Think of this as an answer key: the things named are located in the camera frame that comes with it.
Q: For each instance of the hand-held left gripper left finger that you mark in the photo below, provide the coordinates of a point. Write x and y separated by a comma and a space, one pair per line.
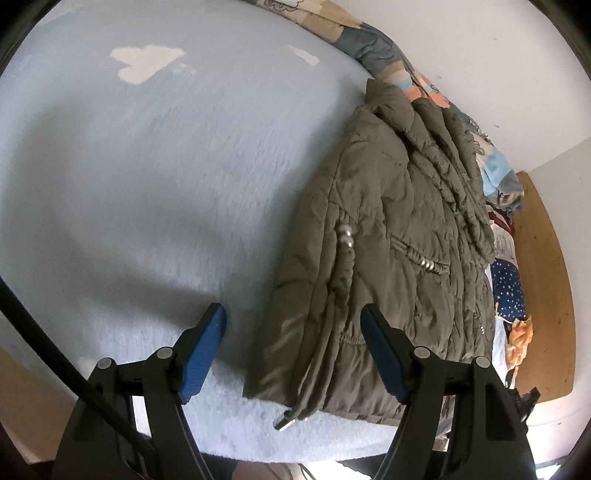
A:
203, 350

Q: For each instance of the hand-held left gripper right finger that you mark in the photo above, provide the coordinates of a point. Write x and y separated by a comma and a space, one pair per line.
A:
383, 350

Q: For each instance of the olive quilted jacket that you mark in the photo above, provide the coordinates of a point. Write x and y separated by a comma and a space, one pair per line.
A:
392, 230

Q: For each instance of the orange cloth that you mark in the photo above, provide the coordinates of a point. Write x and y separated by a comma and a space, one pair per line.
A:
519, 337

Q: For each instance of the blue star-print pillow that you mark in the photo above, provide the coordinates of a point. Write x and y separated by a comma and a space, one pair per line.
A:
508, 286

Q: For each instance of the wooden headboard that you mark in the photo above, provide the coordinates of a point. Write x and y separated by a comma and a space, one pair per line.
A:
545, 277

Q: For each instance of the light blue cloud bedsheet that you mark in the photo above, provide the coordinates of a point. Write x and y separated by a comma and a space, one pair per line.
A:
138, 184

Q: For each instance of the patchwork duvet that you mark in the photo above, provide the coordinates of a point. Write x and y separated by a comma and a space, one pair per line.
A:
369, 46

